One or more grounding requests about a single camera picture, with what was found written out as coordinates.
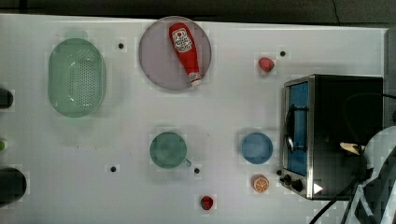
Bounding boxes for orange slice toy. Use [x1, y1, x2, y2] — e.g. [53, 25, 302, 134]
[251, 175, 269, 193]

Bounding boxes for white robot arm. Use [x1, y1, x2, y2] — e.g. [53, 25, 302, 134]
[342, 126, 395, 224]

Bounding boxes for red plush ketchup bottle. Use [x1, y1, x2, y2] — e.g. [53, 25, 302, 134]
[168, 22, 202, 87]

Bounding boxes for green mug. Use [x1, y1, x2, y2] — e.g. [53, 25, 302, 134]
[149, 132, 191, 169]

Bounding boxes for black cylinder object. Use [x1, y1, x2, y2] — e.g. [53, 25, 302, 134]
[0, 89, 14, 109]

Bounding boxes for red strawberry toy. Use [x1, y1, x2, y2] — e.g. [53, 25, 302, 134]
[201, 196, 214, 210]

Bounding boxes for yellow plush banana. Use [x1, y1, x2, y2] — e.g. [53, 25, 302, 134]
[340, 143, 365, 155]

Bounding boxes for pink strawberry toy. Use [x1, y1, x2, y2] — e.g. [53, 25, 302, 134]
[259, 57, 275, 73]

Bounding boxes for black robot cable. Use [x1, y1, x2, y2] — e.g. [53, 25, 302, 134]
[307, 92, 396, 224]

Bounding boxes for grey round plate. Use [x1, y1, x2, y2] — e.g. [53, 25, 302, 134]
[138, 16, 211, 91]

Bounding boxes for green perforated colander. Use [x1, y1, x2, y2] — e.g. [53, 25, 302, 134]
[48, 38, 106, 118]

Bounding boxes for black toaster oven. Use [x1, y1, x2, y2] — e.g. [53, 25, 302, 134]
[280, 74, 384, 201]

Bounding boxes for blue bowl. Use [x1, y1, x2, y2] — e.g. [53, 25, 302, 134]
[240, 133, 273, 164]

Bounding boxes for small green object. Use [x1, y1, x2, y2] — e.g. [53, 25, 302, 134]
[0, 140, 6, 151]

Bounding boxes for dark round object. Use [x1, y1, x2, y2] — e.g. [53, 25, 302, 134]
[0, 167, 27, 207]

